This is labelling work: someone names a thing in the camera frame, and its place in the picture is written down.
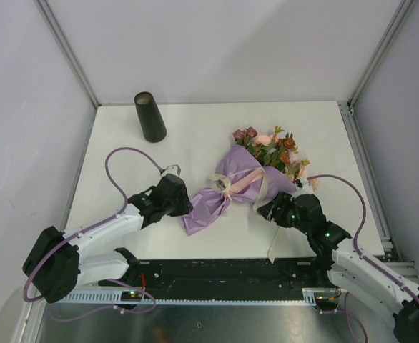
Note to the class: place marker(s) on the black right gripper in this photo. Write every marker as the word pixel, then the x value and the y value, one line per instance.
pixel 282 201

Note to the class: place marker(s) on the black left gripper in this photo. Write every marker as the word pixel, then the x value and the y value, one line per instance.
pixel 186 206

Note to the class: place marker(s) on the purple wrapping paper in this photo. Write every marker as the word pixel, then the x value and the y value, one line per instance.
pixel 239 177

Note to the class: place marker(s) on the cream printed ribbon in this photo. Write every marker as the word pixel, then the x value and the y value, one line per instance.
pixel 233 228

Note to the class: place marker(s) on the artificial flower bunch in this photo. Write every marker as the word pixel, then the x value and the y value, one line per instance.
pixel 278 150

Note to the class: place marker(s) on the pink wrapping paper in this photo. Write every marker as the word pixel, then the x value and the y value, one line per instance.
pixel 251 175

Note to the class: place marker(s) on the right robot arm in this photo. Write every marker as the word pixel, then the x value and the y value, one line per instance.
pixel 393 297

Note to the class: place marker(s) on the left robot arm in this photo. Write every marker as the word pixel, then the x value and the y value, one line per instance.
pixel 60 261

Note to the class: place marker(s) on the black conical vase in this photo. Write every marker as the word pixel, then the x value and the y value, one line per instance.
pixel 150 118

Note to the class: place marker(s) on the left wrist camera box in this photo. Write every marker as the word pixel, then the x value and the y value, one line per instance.
pixel 171 169

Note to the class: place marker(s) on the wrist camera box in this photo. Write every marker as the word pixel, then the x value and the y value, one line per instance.
pixel 171 169
pixel 303 187

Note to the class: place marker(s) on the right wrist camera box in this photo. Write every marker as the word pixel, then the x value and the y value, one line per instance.
pixel 303 187

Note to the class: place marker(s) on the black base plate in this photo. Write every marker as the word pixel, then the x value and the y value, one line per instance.
pixel 213 275

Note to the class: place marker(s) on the white slotted cable duct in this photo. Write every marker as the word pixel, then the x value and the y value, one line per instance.
pixel 280 295

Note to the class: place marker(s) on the left aluminium frame post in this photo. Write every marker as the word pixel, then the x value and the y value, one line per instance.
pixel 66 49

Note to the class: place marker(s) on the aluminium frame post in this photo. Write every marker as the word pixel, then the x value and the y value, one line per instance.
pixel 66 49
pixel 393 29

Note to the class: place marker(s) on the right aluminium frame post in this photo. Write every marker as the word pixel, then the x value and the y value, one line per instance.
pixel 393 29

